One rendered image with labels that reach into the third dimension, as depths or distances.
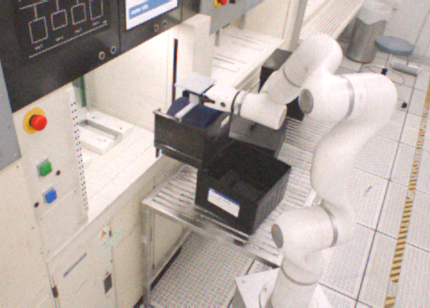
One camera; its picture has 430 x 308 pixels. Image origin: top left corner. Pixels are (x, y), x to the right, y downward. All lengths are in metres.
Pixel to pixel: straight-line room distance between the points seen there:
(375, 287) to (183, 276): 1.10
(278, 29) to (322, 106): 2.16
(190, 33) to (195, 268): 1.37
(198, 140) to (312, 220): 0.50
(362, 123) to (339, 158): 0.09
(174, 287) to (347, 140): 1.57
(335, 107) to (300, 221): 0.34
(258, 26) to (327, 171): 2.16
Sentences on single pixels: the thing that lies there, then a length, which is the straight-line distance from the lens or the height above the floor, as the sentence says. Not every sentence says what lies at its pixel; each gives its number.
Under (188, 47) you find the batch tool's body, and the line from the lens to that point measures 1.59.
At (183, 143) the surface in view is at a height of 1.09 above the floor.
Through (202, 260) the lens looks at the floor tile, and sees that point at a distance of 2.47.
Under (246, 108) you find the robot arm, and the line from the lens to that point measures 1.33.
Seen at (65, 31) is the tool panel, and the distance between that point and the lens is 1.10.
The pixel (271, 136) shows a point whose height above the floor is 0.86.
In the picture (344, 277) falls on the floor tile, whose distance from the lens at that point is 2.61.
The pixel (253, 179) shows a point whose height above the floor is 0.80.
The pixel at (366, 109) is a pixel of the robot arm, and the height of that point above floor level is 1.51.
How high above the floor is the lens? 1.94
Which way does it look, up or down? 38 degrees down
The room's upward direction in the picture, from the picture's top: 7 degrees clockwise
